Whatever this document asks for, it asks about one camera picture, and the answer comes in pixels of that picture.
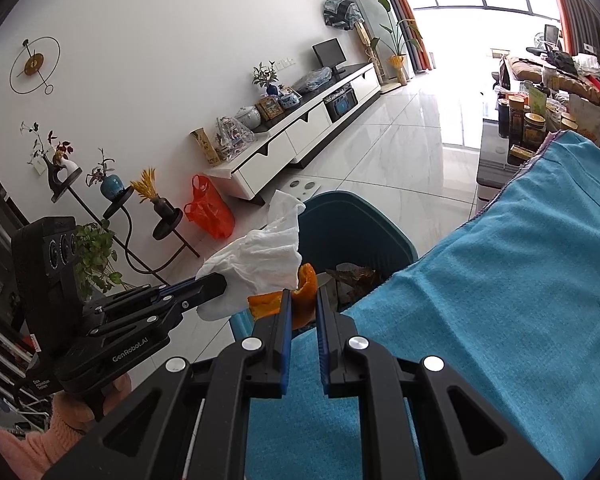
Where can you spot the office chair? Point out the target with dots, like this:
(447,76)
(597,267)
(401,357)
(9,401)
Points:
(547,40)

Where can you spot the blue pot plant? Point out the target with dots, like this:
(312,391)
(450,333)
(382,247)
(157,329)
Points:
(111,185)

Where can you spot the floral covered fan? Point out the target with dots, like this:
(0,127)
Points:
(342,12)

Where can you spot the brown paper bag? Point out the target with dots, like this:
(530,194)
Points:
(586,117)

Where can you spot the white lidded jar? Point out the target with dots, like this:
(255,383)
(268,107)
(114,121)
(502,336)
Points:
(248,119)

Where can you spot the person's left forearm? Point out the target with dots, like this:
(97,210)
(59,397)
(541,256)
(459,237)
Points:
(35,450)

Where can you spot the green trailing plant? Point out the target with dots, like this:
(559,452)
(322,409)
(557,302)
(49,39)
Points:
(97,255)

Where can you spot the blue white porcelain jar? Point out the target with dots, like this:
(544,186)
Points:
(290,99)

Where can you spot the white vase red flowers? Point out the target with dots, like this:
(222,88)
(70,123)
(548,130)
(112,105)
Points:
(62,160)

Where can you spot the curved orange peel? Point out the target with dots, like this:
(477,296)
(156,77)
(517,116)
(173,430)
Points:
(307,290)

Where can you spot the black monitor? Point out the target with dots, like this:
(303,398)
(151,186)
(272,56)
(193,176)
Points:
(328,52)

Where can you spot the wooden picture frame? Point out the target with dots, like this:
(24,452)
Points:
(269,109)

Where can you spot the flat gold tin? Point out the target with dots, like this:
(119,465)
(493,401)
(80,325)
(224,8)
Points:
(522,155)

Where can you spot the orange plastic bag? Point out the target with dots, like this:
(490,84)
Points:
(210,210)

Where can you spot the white tissue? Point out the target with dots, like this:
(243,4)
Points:
(260,260)

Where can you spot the black bag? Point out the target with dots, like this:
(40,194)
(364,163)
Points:
(564,62)

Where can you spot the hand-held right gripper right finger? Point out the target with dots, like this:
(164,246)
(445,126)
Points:
(322,350)

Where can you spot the yellow gift box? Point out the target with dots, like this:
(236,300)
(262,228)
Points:
(205,147)

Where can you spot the white standing air conditioner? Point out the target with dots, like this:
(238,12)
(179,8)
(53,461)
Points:
(365,0)

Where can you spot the clear wrapped ornament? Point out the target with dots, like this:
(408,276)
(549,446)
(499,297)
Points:
(234,139)

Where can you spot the clear plastic bundle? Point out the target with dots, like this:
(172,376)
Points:
(312,80)

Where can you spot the white black tv cabinet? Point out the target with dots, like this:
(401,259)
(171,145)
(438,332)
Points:
(305,135)

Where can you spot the dark vase with twigs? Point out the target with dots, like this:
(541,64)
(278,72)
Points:
(267,80)

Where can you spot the black vase with wheat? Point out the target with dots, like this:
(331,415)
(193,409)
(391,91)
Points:
(157,205)

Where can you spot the blue floral tablecloth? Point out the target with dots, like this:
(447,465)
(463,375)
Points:
(505,310)

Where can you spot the round metal wall clock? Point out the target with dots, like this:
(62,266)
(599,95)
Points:
(32,62)

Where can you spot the yellow wheat bundle vase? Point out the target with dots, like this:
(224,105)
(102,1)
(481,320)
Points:
(397,67)

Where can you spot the black metal plant stand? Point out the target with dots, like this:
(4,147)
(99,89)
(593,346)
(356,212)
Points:
(130,240)

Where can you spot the blue plastic bin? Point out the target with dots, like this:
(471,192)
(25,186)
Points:
(350,230)

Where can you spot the glass coffee table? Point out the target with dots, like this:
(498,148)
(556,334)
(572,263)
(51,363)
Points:
(495,160)

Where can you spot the white wall outlet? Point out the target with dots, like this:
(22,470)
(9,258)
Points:
(285,63)

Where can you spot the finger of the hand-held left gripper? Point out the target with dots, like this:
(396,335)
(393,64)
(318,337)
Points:
(180,288)
(207,290)

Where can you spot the dark glass jar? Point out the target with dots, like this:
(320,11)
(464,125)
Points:
(518,120)
(534,132)

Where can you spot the tall large-leaf potted plant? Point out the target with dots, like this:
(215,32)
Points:
(395,30)

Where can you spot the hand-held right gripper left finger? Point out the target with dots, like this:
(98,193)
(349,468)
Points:
(286,350)

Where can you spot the rattan stand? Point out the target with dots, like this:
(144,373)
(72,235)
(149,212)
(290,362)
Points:
(367,50)

